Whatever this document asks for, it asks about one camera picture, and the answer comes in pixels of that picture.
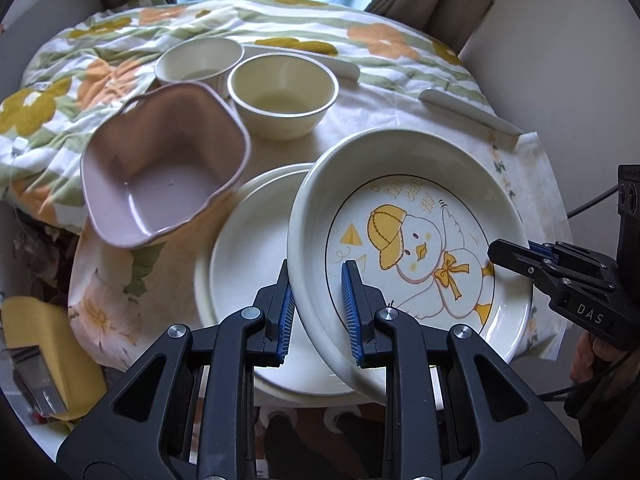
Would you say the duck pattern cream plate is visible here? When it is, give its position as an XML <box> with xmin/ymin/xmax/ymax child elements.
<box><xmin>286</xmin><ymin>129</ymin><xmax>533</xmax><ymax>399</ymax></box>

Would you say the pink square bowl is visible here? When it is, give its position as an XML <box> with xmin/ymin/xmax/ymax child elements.
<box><xmin>80</xmin><ymin>82</ymin><xmax>250</xmax><ymax>248</ymax></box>

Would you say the cream bowl with cartoon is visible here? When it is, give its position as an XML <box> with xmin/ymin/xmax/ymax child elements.
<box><xmin>228</xmin><ymin>53</ymin><xmax>340</xmax><ymax>141</ymax></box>

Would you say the white ribbed bowl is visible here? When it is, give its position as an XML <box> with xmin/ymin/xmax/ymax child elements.
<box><xmin>155</xmin><ymin>37</ymin><xmax>245</xmax><ymax>99</ymax></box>

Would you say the person's right hand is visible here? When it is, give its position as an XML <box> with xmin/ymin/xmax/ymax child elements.
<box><xmin>570</xmin><ymin>332</ymin><xmax>625</xmax><ymax>384</ymax></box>

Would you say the cream floral tablecloth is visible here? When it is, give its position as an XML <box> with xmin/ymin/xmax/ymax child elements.
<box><xmin>68</xmin><ymin>82</ymin><xmax>573</xmax><ymax>346</ymax></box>

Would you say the plain cream plate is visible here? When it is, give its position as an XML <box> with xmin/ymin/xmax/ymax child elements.
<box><xmin>194</xmin><ymin>162</ymin><xmax>384</xmax><ymax>408</ymax></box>

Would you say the floral green striped duvet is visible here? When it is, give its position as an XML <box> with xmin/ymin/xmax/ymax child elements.
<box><xmin>1</xmin><ymin>0</ymin><xmax>489</xmax><ymax>233</ymax></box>

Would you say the grey headboard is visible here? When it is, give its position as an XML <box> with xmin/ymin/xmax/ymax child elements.
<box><xmin>1</xmin><ymin>0</ymin><xmax>103</xmax><ymax>87</ymax></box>

